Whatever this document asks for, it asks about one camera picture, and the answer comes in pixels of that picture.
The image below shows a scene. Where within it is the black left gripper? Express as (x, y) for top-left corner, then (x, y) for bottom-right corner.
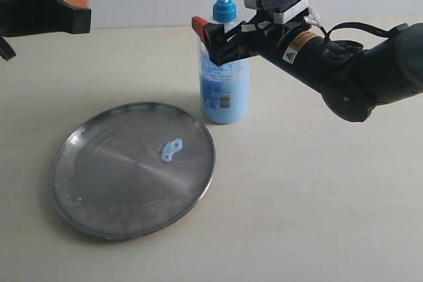
(1, 0), (91, 61)

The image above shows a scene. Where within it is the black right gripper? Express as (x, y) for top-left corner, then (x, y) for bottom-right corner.
(192, 8), (317, 65)

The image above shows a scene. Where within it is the blue pump soap bottle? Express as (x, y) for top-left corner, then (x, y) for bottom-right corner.
(194, 0), (251, 125)

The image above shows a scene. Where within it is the blue soap blob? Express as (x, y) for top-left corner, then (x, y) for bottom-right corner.
(161, 138), (183, 163)

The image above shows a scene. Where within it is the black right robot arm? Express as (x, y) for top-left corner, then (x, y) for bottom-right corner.
(191, 11), (422, 122)

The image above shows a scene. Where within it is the round metal plate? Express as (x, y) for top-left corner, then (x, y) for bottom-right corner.
(50, 102), (215, 240)

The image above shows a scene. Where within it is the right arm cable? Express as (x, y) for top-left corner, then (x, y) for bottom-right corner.
(305, 7), (394, 55)

